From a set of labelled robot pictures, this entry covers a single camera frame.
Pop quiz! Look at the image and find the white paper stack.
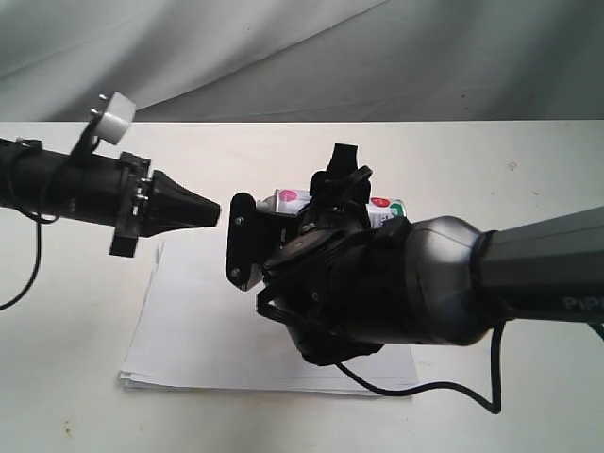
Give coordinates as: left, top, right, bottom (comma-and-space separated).
117, 243, 421, 398

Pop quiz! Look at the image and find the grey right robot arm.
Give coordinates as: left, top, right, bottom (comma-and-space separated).
226, 193, 603, 366

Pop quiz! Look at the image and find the white backdrop cloth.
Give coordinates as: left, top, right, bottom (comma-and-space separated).
1, 1, 603, 122

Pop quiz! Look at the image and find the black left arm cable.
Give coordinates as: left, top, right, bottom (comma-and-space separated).
0, 141, 95, 311

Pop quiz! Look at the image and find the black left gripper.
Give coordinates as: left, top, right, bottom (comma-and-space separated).
109, 152, 221, 258

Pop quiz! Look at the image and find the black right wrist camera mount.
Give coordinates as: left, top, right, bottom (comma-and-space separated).
310, 143, 373, 218

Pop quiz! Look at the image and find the silver spray can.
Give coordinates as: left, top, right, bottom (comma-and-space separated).
257, 187, 408, 230

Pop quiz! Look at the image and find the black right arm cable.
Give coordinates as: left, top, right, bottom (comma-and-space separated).
257, 169, 604, 416

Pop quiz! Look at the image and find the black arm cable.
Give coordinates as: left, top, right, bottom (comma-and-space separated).
257, 169, 604, 416
0, 141, 95, 311

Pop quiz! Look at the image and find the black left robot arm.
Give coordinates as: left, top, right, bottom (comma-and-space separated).
1, 140, 221, 258

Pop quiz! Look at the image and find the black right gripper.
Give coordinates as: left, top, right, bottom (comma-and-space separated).
225, 193, 415, 366

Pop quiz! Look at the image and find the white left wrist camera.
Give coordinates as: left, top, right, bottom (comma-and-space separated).
91, 92, 136, 145

